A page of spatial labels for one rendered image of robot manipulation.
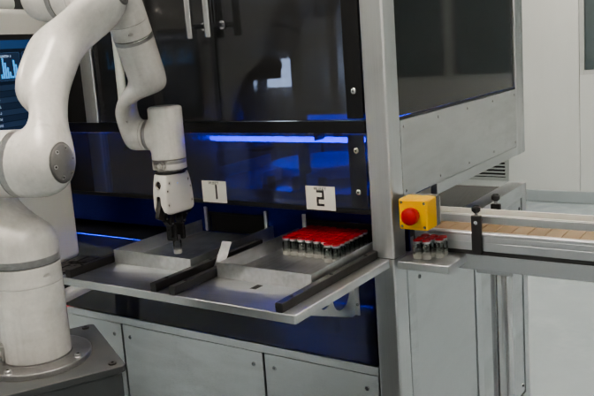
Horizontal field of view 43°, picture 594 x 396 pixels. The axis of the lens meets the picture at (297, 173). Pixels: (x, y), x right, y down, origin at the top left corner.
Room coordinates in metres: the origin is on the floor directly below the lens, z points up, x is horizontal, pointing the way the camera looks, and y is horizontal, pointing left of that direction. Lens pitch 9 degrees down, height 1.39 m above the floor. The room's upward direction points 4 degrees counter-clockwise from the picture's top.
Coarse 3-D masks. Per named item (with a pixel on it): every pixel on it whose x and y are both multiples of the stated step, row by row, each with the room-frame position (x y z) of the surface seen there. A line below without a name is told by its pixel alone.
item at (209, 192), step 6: (204, 180) 2.05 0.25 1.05; (210, 180) 2.03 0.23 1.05; (204, 186) 2.05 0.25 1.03; (210, 186) 2.03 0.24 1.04; (222, 186) 2.01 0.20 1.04; (204, 192) 2.05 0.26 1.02; (210, 192) 2.03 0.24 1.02; (222, 192) 2.01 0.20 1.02; (204, 198) 2.05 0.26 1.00; (210, 198) 2.04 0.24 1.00; (222, 198) 2.01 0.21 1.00
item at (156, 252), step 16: (192, 224) 2.13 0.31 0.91; (144, 240) 1.97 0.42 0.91; (160, 240) 2.02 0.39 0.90; (192, 240) 2.05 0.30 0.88; (208, 240) 2.04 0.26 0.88; (224, 240) 2.03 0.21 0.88; (240, 240) 1.90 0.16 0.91; (128, 256) 1.86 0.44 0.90; (144, 256) 1.83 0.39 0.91; (160, 256) 1.80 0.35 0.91; (176, 256) 1.90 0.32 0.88; (192, 256) 1.88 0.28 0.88; (208, 256) 1.79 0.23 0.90
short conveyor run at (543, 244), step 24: (456, 216) 1.78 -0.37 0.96; (480, 216) 1.71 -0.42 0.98; (504, 216) 1.72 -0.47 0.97; (528, 216) 1.75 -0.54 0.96; (552, 216) 1.71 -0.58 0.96; (576, 216) 1.68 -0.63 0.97; (456, 240) 1.75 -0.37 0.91; (480, 240) 1.71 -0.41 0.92; (504, 240) 1.69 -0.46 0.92; (528, 240) 1.66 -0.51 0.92; (552, 240) 1.63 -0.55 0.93; (576, 240) 1.60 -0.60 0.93; (480, 264) 1.72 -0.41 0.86; (504, 264) 1.69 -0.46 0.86; (528, 264) 1.66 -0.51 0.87; (552, 264) 1.63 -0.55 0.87; (576, 264) 1.60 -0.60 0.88
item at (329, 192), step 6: (306, 186) 1.86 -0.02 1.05; (312, 186) 1.85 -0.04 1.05; (306, 192) 1.86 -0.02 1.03; (312, 192) 1.85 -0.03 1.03; (324, 192) 1.83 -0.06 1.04; (330, 192) 1.82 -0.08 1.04; (306, 198) 1.86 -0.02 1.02; (312, 198) 1.85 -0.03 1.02; (324, 198) 1.83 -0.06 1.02; (330, 198) 1.82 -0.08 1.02; (312, 204) 1.85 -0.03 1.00; (324, 204) 1.83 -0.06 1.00; (330, 204) 1.82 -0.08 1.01
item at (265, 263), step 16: (272, 240) 1.87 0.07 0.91; (240, 256) 1.76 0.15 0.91; (256, 256) 1.82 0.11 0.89; (272, 256) 1.83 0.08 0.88; (288, 256) 1.82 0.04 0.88; (304, 256) 1.81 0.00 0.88; (352, 256) 1.69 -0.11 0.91; (224, 272) 1.68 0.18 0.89; (240, 272) 1.66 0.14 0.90; (256, 272) 1.63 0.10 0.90; (272, 272) 1.61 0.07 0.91; (288, 272) 1.58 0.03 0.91; (304, 272) 1.68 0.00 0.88; (320, 272) 1.58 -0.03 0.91
